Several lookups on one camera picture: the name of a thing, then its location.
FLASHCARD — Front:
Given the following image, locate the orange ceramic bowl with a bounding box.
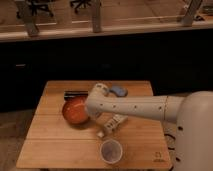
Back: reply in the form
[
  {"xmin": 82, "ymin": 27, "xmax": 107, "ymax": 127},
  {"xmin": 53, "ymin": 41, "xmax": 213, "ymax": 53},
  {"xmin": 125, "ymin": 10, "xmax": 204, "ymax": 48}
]
[{"xmin": 62, "ymin": 96, "xmax": 89, "ymax": 125}]

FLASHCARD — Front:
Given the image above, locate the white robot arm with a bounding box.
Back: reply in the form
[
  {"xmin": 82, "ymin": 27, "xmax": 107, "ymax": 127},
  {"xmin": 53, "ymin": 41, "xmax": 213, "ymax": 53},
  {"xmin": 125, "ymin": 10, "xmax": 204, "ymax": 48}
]
[{"xmin": 85, "ymin": 83, "xmax": 213, "ymax": 171}]

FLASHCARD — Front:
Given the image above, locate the black rectangular bar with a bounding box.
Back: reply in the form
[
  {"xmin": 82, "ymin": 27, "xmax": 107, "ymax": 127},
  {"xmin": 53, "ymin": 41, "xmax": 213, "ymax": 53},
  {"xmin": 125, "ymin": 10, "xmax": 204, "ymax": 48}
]
[{"xmin": 64, "ymin": 91, "xmax": 88, "ymax": 100}]

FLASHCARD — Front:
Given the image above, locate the black office chair right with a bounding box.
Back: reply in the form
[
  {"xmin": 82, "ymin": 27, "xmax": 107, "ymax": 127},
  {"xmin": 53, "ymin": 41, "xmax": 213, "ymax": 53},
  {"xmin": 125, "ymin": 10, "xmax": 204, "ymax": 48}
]
[{"xmin": 69, "ymin": 0, "xmax": 91, "ymax": 14}]

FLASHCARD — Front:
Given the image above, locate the black office chair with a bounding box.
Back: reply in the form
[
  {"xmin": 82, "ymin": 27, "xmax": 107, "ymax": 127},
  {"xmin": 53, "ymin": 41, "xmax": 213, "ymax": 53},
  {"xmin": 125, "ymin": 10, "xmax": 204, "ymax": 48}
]
[
  {"xmin": 69, "ymin": 0, "xmax": 91, "ymax": 14},
  {"xmin": 15, "ymin": 0, "xmax": 53, "ymax": 19}
]

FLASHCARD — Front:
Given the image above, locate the black office chair left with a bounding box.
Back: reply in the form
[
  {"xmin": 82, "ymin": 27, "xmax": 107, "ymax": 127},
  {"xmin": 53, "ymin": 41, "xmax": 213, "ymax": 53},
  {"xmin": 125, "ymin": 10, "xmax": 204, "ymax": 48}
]
[{"xmin": 15, "ymin": 0, "xmax": 53, "ymax": 19}]

